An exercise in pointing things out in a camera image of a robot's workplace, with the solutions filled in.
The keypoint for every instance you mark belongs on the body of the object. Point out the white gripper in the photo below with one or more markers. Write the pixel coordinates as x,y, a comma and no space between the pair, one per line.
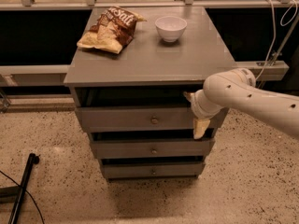
196,107

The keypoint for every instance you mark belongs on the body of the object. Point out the grey top drawer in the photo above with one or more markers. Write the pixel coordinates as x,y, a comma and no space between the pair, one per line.
134,118

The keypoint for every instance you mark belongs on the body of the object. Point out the grey drawer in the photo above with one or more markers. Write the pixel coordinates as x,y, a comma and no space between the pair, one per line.
151,148
156,170
134,118

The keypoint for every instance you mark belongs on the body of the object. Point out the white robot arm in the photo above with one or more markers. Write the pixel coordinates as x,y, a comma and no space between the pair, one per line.
236,89

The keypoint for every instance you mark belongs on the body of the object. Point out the grey middle drawer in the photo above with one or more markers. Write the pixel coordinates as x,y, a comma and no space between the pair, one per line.
151,148

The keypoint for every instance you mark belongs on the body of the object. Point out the grey drawer cabinet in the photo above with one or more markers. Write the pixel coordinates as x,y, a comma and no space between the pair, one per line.
151,72

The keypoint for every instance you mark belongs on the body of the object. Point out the grey bottom drawer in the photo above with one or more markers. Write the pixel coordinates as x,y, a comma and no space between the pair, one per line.
156,170

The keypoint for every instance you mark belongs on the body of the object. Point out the white bowl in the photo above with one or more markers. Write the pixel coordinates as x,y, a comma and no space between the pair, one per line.
170,28

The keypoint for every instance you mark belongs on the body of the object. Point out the brown chip bag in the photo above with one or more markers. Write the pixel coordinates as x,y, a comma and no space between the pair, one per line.
114,30

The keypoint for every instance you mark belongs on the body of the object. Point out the black stand leg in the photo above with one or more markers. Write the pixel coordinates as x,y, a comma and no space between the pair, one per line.
15,194

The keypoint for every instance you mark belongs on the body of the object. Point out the metal railing frame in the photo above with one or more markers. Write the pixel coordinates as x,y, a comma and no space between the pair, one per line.
37,69

